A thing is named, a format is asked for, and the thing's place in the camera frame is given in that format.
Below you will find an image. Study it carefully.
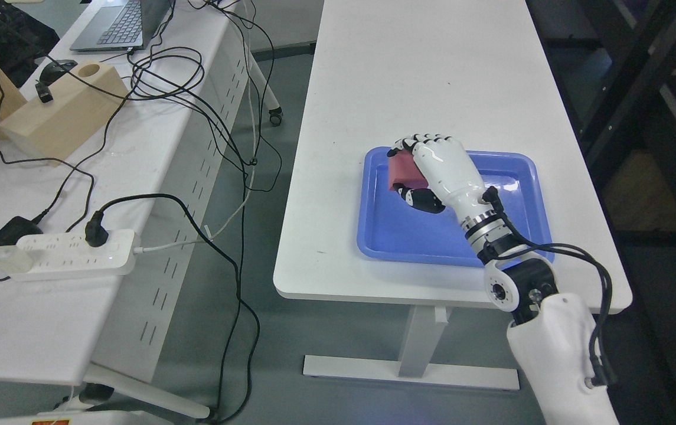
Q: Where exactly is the pink cube block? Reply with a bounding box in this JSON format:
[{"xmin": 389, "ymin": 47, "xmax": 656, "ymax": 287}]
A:
[{"xmin": 387, "ymin": 150, "xmax": 429, "ymax": 190}]

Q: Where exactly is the white desk with tray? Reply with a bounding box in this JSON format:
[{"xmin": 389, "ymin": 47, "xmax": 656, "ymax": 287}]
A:
[{"xmin": 273, "ymin": 1, "xmax": 632, "ymax": 390}]

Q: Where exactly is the blue plastic tray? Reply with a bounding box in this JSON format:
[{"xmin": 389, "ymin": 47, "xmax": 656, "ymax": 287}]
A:
[{"xmin": 357, "ymin": 147, "xmax": 552, "ymax": 268}]

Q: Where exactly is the black computer mouse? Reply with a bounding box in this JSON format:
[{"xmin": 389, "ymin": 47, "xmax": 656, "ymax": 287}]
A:
[{"xmin": 38, "ymin": 59, "xmax": 78, "ymax": 86}]

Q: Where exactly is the white charger adapter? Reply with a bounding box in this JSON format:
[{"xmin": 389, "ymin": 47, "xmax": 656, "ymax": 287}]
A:
[{"xmin": 0, "ymin": 246, "xmax": 34, "ymax": 275}]

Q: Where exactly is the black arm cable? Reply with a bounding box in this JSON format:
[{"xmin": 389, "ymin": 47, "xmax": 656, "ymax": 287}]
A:
[{"xmin": 482, "ymin": 186, "xmax": 617, "ymax": 387}]

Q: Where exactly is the wooden box with hole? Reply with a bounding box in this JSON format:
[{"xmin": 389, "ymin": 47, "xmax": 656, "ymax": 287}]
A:
[{"xmin": 0, "ymin": 61, "xmax": 128, "ymax": 167}]

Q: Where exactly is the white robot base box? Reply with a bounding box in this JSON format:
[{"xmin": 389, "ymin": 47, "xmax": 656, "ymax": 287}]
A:
[{"xmin": 0, "ymin": 382, "xmax": 214, "ymax": 424}]

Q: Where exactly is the white perforated side desk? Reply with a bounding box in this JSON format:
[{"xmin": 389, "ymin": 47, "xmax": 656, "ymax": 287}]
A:
[{"xmin": 0, "ymin": 1, "xmax": 253, "ymax": 385}]

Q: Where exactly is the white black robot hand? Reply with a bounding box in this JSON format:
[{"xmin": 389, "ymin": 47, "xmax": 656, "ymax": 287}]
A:
[{"xmin": 386, "ymin": 133, "xmax": 494, "ymax": 228}]

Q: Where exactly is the black floor power cable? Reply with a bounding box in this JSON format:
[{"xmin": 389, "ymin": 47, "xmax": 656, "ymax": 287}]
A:
[{"xmin": 93, "ymin": 0, "xmax": 284, "ymax": 424}]

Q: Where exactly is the black metal right shelf rack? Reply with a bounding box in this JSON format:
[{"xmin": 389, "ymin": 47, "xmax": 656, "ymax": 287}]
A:
[{"xmin": 527, "ymin": 1, "xmax": 676, "ymax": 424}]

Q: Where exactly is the grey laptop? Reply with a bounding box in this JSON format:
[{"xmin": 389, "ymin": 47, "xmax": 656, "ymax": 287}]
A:
[{"xmin": 70, "ymin": 1, "xmax": 175, "ymax": 52}]

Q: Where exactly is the black power plug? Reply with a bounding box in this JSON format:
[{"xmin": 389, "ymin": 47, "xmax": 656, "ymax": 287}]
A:
[{"xmin": 84, "ymin": 211, "xmax": 109, "ymax": 247}]

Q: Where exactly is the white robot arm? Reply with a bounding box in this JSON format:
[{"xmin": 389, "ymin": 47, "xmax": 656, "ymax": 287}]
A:
[{"xmin": 454, "ymin": 203, "xmax": 618, "ymax": 424}]

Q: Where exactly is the white power strip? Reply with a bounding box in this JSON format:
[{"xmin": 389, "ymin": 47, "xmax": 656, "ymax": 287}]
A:
[{"xmin": 3, "ymin": 230, "xmax": 140, "ymax": 282}]

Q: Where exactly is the black power adapter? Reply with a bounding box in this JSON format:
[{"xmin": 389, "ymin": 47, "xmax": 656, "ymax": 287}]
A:
[{"xmin": 0, "ymin": 216, "xmax": 43, "ymax": 246}]

